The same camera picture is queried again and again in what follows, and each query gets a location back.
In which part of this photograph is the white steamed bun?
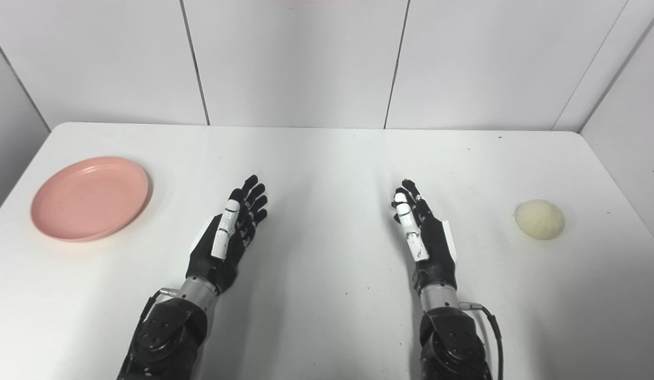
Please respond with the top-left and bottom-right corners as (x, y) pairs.
(514, 199), (565, 241)

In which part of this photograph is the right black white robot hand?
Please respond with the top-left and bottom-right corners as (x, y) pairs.
(392, 179), (458, 295)

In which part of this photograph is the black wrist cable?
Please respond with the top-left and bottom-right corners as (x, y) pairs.
(459, 301), (505, 380)
(138, 288), (179, 330)

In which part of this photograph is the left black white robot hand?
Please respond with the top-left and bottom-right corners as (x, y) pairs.
(186, 175), (268, 295)

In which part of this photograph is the pink round plate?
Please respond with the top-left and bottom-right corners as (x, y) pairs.
(31, 156), (150, 242)

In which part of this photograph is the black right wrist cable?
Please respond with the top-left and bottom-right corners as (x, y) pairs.
(459, 301), (505, 380)

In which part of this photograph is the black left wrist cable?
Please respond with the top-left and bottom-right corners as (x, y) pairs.
(138, 288), (179, 330)

